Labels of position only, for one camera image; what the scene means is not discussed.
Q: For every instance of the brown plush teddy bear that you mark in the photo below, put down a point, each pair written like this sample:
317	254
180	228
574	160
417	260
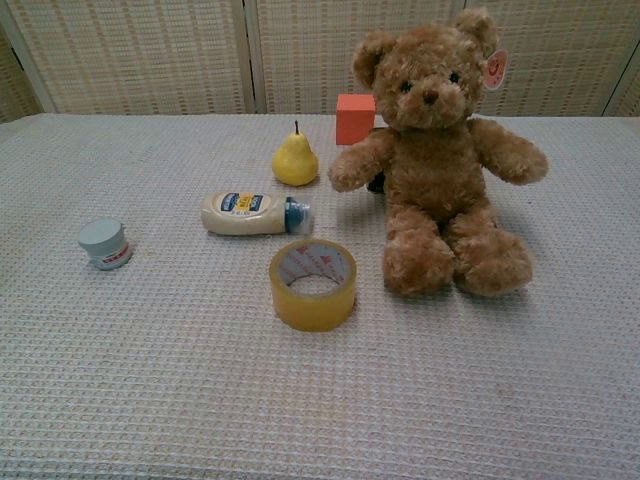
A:
435	175

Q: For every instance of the yellow pear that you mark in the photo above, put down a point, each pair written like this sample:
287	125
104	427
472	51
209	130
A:
295	165

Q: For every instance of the clear yellowish packing tape roll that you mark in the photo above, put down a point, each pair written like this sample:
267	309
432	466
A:
310	314

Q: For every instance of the mayonnaise squeeze bottle blue cap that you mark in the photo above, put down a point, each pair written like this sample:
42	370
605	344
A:
240	212

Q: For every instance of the orange rectangular block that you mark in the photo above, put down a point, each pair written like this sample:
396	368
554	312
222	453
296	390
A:
352	120

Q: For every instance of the woven bamboo screen panel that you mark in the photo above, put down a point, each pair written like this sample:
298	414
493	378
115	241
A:
12	90
310	50
140	55
631	97
555	55

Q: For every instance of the white woven fringed tablecloth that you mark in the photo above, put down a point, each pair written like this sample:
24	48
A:
150	375

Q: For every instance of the pink round hang tag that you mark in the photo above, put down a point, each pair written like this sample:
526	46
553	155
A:
496	70

